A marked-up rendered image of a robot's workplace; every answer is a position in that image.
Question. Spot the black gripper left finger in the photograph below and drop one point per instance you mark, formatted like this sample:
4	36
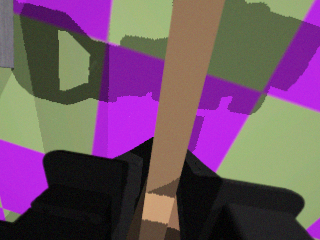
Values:
122	177

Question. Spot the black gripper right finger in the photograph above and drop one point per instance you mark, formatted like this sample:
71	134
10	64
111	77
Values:
201	195

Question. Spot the long wooden rail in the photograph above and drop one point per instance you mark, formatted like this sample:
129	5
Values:
192	33

